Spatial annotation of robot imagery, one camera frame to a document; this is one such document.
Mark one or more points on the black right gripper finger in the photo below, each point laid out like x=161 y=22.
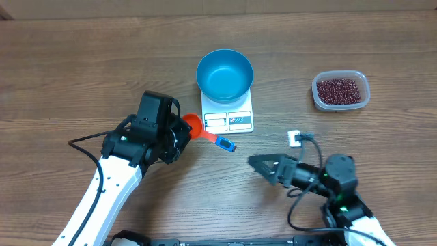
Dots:
x=267 y=159
x=268 y=168

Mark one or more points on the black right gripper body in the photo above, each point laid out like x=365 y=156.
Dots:
x=300 y=174

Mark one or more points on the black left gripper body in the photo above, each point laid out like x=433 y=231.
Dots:
x=175 y=139

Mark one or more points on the red measuring scoop blue handle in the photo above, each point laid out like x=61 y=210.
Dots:
x=197 y=131

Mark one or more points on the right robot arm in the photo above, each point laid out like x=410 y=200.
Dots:
x=345 y=215

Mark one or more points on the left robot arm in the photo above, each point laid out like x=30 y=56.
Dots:
x=119 y=172

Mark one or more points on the white digital kitchen scale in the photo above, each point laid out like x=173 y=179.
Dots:
x=229 y=118

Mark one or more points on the blue bowl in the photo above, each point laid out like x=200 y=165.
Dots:
x=224 y=75

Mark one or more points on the red beans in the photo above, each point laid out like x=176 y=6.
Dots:
x=338 y=92

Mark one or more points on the clear plastic container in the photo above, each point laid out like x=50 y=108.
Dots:
x=354 y=75

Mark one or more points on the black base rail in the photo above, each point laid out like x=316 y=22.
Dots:
x=128 y=238

